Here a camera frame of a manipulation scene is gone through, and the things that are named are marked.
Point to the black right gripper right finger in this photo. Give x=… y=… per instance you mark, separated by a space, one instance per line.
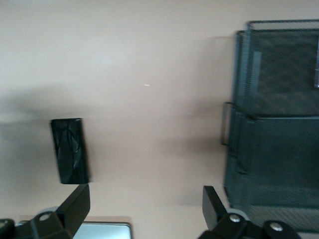
x=216 y=219

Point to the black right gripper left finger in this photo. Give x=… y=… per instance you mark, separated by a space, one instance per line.
x=72 y=211

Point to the long black smartphone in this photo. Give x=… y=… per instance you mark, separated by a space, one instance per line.
x=69 y=152

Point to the silver closed laptop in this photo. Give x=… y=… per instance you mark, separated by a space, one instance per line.
x=107 y=231

